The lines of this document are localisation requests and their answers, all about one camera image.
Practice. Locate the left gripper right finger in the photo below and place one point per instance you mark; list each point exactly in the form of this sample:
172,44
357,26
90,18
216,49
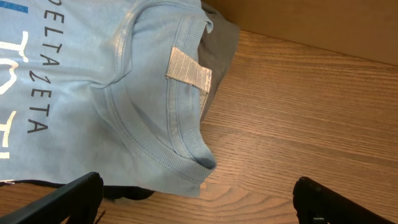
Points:
316,203

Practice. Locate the light blue t-shirt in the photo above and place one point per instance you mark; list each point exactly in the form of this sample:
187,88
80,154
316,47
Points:
112,87

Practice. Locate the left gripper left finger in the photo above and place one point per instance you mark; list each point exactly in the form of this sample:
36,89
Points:
75,202

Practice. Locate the grey folded shirt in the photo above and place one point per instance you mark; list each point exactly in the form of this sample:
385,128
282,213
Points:
216,50

